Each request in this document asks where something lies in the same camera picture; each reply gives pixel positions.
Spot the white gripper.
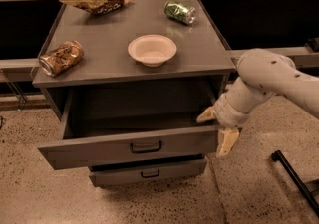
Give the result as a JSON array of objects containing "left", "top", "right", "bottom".
[{"left": 196, "top": 77, "right": 274, "bottom": 157}]

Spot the grey top drawer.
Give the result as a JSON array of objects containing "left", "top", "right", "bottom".
[{"left": 38, "top": 81, "right": 218, "bottom": 169}]

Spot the grey drawer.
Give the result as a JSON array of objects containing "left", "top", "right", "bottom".
[
  {"left": 38, "top": 81, "right": 218, "bottom": 169},
  {"left": 89, "top": 157, "right": 206, "bottom": 187}
]

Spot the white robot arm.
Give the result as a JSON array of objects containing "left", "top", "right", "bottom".
[{"left": 196, "top": 49, "right": 319, "bottom": 157}]

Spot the grey metal drawer cabinet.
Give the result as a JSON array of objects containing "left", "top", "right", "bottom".
[{"left": 33, "top": 0, "right": 234, "bottom": 172}]

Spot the grey bottom drawer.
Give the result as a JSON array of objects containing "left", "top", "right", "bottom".
[{"left": 89, "top": 157, "right": 206, "bottom": 187}]

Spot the black metal leg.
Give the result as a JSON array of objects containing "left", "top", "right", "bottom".
[{"left": 271, "top": 150, "right": 319, "bottom": 217}]

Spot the white paper bowl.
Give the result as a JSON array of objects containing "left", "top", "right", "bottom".
[{"left": 128, "top": 35, "right": 177, "bottom": 67}]

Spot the green soda can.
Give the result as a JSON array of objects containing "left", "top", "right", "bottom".
[{"left": 164, "top": 1, "right": 196, "bottom": 25}]

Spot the brown crushed soda can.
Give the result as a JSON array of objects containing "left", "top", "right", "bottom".
[{"left": 39, "top": 40, "right": 84, "bottom": 77}]

